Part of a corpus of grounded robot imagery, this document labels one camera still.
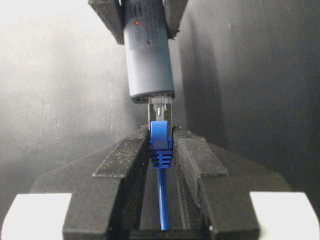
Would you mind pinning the grey hub adapter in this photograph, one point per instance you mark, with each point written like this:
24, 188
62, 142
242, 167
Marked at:
147, 50

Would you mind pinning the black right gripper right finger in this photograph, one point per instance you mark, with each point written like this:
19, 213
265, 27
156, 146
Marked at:
214, 188

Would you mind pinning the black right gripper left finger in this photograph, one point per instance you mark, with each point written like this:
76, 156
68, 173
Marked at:
107, 189

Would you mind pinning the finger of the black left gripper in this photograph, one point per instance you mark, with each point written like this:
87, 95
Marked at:
112, 15
174, 12

